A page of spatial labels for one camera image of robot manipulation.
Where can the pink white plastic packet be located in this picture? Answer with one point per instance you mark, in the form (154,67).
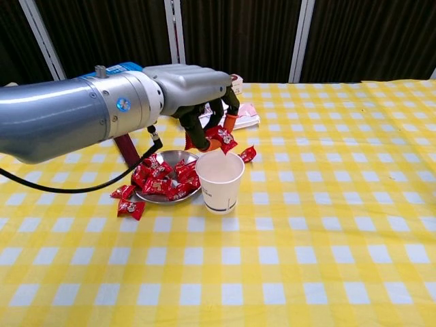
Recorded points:
(248,116)

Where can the round steel plate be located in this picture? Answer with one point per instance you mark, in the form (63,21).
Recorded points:
(170,159)

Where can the blue pump bottle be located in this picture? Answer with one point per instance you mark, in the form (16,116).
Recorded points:
(131,66)

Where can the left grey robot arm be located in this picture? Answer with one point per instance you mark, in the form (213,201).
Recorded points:
(51,109)

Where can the yellow white checked tablecloth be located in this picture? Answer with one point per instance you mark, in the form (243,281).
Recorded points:
(306,238)

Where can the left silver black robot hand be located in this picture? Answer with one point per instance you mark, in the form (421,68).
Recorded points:
(190,88)

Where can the white paper cup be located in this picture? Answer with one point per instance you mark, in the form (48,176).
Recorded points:
(219,194)

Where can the long beige baking paper box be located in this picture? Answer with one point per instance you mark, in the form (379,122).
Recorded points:
(237,85)

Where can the red candy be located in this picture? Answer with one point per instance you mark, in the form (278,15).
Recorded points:
(151,160)
(225,138)
(191,180)
(248,154)
(161,170)
(131,208)
(123,191)
(184,168)
(139,177)
(178,192)
(156,186)

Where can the white partition frame post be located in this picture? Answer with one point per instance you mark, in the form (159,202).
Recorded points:
(180,41)
(301,41)
(433,76)
(43,41)

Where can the black ribbed partition panel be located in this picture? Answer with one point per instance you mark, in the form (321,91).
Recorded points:
(17,41)
(109,34)
(238,34)
(374,34)

